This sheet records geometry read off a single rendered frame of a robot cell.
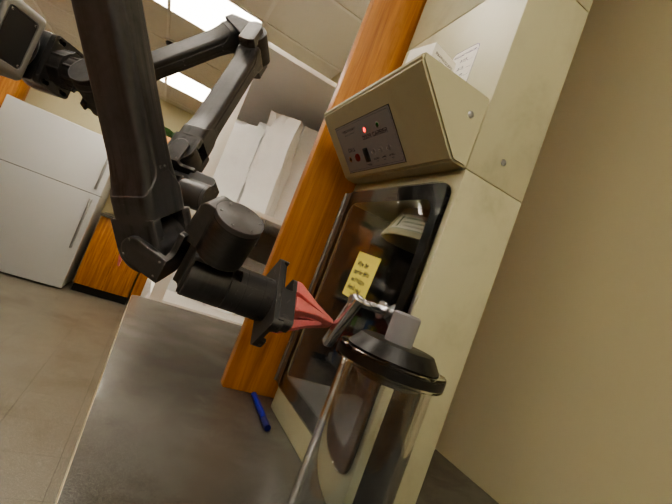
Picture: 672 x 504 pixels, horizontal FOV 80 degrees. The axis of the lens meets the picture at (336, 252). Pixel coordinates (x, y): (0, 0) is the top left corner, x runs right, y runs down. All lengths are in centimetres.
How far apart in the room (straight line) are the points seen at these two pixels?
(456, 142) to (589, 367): 50
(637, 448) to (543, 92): 55
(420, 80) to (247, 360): 60
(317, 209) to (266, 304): 38
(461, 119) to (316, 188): 38
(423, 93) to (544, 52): 20
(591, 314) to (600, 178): 29
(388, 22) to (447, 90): 47
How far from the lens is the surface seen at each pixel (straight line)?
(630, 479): 83
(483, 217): 57
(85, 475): 53
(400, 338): 39
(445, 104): 54
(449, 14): 86
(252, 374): 86
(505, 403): 95
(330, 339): 56
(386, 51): 97
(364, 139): 69
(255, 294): 49
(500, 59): 63
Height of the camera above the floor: 122
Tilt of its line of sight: 4 degrees up
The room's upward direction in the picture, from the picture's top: 21 degrees clockwise
